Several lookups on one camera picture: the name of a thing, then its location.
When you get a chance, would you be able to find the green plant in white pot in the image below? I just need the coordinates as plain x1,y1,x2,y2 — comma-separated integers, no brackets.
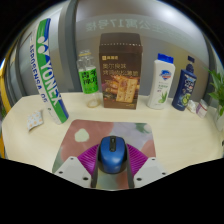
206,68,224,133

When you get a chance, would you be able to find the blue and black computer mouse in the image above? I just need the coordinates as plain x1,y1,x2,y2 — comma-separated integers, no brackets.
96,135,129,175

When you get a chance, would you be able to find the white bottle with blue cap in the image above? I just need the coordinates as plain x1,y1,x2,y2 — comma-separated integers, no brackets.
146,53,176,110

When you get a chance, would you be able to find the pink pastel patterned mouse pad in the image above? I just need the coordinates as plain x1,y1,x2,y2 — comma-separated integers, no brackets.
51,119,157,191

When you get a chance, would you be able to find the clear bottle with green label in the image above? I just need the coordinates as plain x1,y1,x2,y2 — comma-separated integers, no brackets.
76,49,102,109

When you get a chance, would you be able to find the brown cracker box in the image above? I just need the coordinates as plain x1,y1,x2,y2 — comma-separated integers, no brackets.
98,32,144,110

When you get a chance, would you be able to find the dark blue pump bottle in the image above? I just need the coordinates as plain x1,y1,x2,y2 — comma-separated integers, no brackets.
171,55,198,112

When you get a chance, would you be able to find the small patterned white packet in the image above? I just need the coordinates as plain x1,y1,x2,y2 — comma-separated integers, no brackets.
26,109,45,132

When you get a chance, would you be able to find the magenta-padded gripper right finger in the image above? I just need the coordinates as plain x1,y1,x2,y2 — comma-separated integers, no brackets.
125,143,168,190

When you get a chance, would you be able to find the small white flower ornament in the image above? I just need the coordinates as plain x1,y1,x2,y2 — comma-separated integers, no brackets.
187,99,198,114

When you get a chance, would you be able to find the white and green shuttlecock tube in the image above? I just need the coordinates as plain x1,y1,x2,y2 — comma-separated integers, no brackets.
29,17,70,125

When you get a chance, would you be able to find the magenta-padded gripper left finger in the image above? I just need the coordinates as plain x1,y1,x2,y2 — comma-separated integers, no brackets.
53,143,101,190

